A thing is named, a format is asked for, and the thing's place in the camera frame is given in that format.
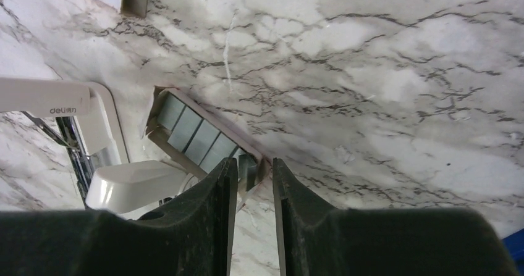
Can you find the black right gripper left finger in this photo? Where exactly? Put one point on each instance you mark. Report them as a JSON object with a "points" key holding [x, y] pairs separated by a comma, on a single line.
{"points": [[190, 235]]}

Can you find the staple box tray with staples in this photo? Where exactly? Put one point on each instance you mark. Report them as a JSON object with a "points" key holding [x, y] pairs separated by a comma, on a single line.
{"points": [[196, 139]]}

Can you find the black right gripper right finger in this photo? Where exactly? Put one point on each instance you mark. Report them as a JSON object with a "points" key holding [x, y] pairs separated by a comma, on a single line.
{"points": [[316, 238]]}

